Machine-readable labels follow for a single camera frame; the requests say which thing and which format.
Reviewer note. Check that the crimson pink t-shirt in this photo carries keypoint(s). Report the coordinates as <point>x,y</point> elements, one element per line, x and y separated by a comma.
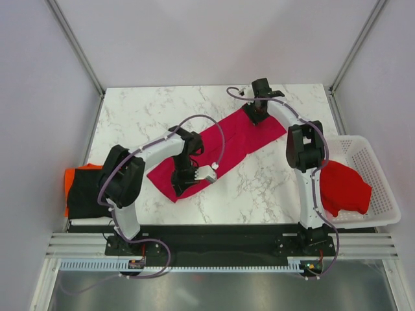
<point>242,138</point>

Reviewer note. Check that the aluminium front rail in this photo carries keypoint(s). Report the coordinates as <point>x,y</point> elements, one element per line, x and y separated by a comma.
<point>353,246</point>

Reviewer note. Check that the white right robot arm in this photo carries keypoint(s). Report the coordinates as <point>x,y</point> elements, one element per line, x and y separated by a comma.
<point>306,152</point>

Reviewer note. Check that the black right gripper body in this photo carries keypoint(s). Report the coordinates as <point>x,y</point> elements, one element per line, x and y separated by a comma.
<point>255,115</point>

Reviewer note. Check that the aluminium frame post right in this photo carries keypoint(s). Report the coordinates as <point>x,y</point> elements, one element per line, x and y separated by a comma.
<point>362,36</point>

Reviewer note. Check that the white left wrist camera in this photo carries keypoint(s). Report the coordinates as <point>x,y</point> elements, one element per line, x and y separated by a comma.
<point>205,173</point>

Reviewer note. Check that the aluminium frame post left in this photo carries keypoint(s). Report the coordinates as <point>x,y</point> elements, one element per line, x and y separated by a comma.
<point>72,39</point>

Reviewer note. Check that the white plastic laundry basket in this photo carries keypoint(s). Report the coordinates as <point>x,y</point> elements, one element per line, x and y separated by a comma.
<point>355,152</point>

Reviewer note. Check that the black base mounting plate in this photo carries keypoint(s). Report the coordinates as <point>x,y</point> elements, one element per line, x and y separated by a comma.
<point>221,244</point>

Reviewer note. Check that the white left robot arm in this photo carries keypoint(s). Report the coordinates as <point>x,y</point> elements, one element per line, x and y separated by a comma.
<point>123,171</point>

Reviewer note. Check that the red t-shirt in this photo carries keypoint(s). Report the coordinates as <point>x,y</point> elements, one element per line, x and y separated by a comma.
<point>343,189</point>

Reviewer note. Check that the aluminium frame post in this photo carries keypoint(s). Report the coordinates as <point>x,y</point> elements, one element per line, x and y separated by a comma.
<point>72,39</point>
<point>362,36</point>

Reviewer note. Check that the white slotted cable duct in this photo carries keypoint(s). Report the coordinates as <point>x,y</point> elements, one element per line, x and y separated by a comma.
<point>131,266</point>

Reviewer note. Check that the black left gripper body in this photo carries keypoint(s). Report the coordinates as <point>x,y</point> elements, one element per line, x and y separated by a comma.
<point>183,166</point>

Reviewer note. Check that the white folded t-shirt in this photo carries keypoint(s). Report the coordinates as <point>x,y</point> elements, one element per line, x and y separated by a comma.
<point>91,221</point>

